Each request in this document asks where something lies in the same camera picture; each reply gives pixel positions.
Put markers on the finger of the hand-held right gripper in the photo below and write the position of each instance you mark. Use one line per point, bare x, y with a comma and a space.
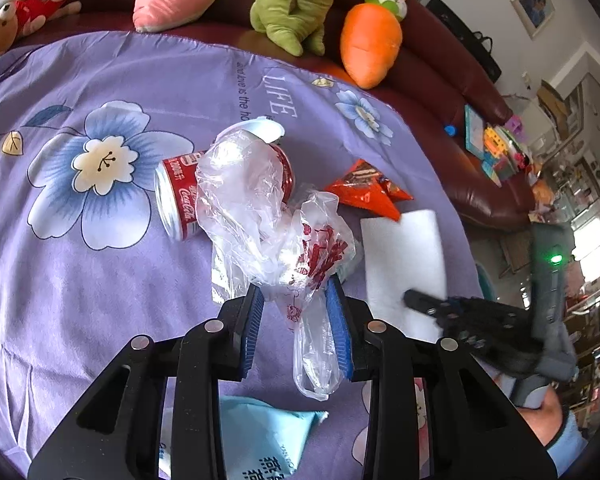
430, 302
475, 335

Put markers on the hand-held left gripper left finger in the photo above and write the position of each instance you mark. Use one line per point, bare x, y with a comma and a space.
254, 330

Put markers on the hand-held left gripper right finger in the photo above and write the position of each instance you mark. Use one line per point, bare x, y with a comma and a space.
339, 330

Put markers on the teal plastic bucket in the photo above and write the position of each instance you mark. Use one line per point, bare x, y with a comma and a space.
484, 282

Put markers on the white paper sheet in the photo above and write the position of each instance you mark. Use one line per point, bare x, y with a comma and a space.
402, 255

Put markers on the light blue packet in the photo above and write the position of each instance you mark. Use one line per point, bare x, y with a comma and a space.
260, 430

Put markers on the clear plastic bag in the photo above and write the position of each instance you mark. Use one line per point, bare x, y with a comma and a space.
250, 200

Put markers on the red orange snack packet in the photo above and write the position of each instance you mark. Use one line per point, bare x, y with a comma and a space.
365, 187

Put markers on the red cola can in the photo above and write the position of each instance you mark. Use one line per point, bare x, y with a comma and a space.
180, 195

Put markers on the white plastic cup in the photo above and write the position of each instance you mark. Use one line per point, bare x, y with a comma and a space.
267, 129

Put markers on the person's right forearm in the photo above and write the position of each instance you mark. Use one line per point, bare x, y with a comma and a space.
565, 440

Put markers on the wooden cabinet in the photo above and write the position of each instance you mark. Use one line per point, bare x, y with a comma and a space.
517, 255

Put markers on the orange stuffed toy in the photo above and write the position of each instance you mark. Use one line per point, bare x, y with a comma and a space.
541, 192

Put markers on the cluttered display shelf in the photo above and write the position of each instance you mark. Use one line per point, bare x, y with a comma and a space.
590, 195

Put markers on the pile of colourful toys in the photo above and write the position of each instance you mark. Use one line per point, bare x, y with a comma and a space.
502, 152

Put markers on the blue bottle cap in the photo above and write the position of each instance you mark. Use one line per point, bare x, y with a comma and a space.
450, 130

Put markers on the purple floral blanket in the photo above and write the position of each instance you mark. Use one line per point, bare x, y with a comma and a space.
80, 285

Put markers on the white storage box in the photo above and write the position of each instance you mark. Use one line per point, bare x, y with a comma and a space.
540, 115

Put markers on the dark red leather sofa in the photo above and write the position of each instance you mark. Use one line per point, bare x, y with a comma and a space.
430, 95

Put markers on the black bag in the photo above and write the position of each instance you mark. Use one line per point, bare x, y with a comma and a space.
467, 42

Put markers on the orange carrot plush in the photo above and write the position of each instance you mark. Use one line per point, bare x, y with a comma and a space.
370, 40

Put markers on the green dinosaur plush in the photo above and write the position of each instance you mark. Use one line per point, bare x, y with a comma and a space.
290, 5

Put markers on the brown teddy bear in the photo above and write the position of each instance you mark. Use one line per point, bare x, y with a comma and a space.
0, 25

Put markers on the framed wall picture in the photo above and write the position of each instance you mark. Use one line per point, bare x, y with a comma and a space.
532, 5

